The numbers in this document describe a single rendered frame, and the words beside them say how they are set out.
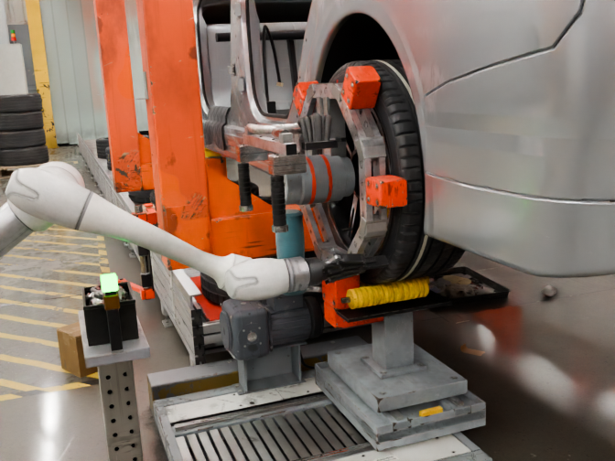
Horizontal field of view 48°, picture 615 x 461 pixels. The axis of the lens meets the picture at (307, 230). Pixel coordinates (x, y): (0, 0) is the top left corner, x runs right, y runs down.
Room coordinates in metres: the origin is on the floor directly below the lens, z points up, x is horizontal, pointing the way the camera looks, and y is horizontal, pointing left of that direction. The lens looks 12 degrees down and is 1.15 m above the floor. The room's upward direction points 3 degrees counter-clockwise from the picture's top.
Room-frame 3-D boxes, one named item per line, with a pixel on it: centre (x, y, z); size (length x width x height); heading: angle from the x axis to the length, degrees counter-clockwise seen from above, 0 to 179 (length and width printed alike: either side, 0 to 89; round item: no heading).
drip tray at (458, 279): (3.56, -0.76, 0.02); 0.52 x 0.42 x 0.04; 14
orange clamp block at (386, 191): (1.75, -0.20, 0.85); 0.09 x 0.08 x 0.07; 19
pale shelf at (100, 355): (1.96, 0.59, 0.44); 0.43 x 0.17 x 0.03; 19
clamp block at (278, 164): (1.81, 0.04, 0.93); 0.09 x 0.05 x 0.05; 109
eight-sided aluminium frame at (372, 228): (2.04, -0.09, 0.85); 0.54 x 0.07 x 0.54; 19
